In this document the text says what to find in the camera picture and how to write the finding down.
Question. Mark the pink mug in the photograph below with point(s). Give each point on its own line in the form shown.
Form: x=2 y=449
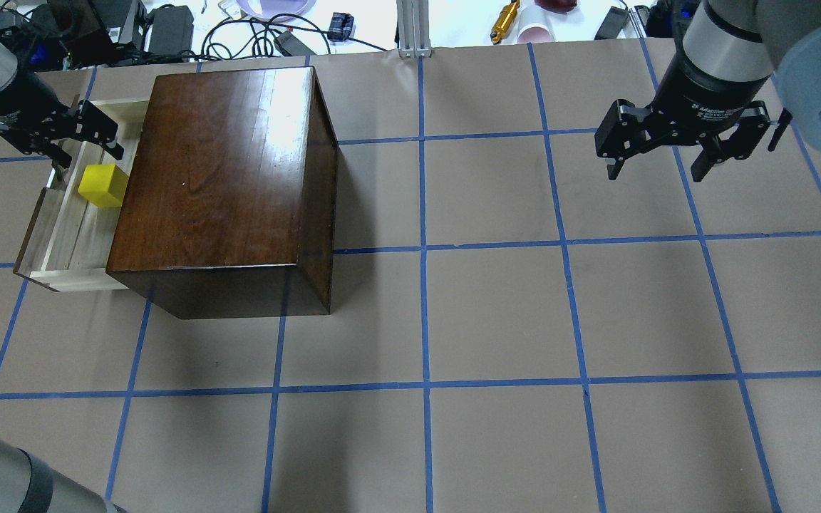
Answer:
x=534 y=31

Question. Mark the light wooden drawer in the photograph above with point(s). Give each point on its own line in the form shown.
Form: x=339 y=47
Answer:
x=68 y=239

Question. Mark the yellow block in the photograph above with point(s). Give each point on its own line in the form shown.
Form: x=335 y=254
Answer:
x=104 y=186

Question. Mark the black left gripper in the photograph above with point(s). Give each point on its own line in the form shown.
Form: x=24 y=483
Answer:
x=17 y=101

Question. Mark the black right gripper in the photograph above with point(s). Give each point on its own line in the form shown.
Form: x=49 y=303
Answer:
x=704 y=94

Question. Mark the red mango fruit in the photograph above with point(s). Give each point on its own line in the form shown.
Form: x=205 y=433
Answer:
x=558 y=6

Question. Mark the small blue plaid pouch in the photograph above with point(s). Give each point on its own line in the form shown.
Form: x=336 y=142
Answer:
x=341 y=27

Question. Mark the black power adapter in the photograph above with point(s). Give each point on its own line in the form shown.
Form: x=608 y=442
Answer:
x=613 y=23

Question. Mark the aluminium frame post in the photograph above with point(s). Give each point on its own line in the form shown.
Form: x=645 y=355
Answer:
x=413 y=28

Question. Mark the dark wooden drawer cabinet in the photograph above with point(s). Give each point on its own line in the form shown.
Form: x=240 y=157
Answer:
x=229 y=211

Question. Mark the gold metal cylinder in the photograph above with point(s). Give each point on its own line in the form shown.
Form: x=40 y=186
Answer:
x=504 y=21

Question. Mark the purple plate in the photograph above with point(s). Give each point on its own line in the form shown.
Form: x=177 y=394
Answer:
x=265 y=10

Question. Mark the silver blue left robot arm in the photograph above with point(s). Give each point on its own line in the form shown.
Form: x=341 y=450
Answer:
x=27 y=483

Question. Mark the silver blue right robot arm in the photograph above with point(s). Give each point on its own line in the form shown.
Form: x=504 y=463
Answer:
x=747 y=40

